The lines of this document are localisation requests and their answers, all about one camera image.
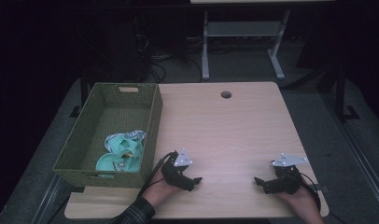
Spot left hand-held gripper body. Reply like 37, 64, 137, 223
161, 147, 194, 189

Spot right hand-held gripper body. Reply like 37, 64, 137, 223
271, 152, 310, 196

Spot mint green shirt striped collar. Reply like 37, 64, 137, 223
95, 130, 147, 179

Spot green woven basket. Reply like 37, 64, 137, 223
51, 82, 163, 189

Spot person's left hand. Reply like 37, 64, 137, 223
142, 170, 183, 208

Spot person's right hand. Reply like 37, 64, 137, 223
276, 186, 323, 219

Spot black metal stand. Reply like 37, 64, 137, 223
316, 60, 360, 123

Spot white metal-framed desk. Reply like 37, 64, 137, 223
190, 0, 335, 81

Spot left hand-held gripper black cable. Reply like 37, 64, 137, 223
136, 151, 176, 200

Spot hand-held gripper black cable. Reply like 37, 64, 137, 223
298, 172, 347, 224
136, 151, 176, 200

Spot right hand-held gripper black cable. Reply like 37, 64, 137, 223
298, 172, 347, 224

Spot bundle of black floor cables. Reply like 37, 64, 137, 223
136, 33, 204, 84

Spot black metal post with foot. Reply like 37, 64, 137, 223
69, 69, 90, 119

